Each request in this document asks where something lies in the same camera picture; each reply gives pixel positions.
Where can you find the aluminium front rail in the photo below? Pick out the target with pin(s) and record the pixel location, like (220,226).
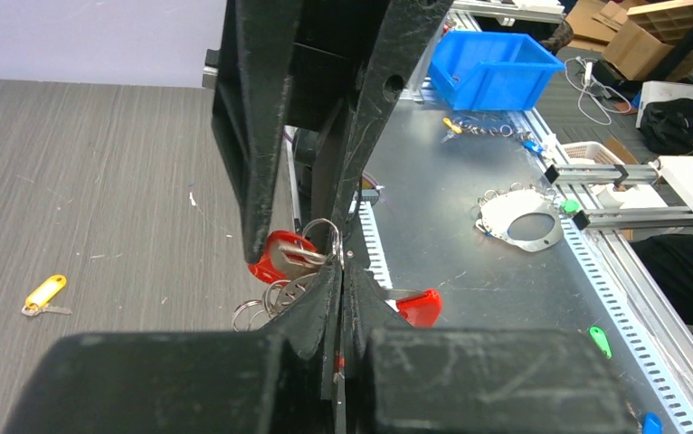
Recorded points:
(425,220)

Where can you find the red keyring with metal chain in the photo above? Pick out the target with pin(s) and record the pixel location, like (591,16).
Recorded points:
(418,308)

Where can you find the key with red tag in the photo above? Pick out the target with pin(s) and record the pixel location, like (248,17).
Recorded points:
(287,255)

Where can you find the blue plastic bin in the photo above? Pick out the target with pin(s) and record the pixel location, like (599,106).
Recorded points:
(483,71)

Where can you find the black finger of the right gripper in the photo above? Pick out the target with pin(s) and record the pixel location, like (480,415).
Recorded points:
(251,98)
(393,52)

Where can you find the small white basket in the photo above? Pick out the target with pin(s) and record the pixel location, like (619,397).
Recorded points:
(589,152)

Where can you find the black bag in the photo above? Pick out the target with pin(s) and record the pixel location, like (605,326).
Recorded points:
(667,127)

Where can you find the blue key tag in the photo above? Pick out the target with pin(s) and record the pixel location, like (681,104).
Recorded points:
(651,424)

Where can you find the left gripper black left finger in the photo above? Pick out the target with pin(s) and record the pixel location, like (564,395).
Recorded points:
(271,380)

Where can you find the aluminium profile bracket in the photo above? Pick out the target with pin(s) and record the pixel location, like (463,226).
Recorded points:
(627,197)

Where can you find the cardboard boxes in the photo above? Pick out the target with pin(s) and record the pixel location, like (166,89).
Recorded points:
(633,36)

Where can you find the spare keys on chain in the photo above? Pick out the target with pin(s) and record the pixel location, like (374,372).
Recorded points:
(462,126)

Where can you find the key with yellow tag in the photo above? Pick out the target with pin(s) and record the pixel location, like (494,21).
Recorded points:
(39,301)

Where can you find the green key tag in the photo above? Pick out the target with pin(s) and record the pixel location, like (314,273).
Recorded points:
(600,339)

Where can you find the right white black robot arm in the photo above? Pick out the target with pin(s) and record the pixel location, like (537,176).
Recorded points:
(332,69)

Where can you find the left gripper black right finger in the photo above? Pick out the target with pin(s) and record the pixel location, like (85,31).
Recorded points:
(406,379)

